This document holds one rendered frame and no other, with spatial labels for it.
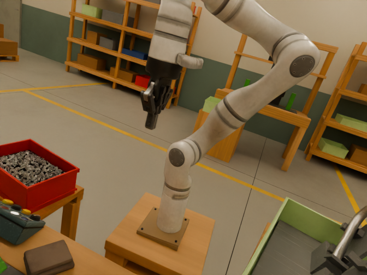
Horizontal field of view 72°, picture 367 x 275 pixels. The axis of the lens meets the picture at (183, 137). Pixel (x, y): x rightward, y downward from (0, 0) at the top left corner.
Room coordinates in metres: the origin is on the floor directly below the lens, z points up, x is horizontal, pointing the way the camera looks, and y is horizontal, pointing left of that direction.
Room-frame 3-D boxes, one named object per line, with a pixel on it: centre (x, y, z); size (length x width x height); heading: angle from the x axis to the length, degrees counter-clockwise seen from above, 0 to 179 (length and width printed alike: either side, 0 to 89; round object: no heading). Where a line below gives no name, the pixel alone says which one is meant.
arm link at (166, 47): (0.55, 0.06, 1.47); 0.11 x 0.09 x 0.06; 76
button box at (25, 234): (0.53, 0.40, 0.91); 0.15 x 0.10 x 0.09; 76
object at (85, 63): (6.11, 1.88, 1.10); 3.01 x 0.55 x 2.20; 73
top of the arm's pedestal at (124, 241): (0.75, -0.04, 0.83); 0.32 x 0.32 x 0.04; 80
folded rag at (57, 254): (0.45, 0.24, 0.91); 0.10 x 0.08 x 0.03; 134
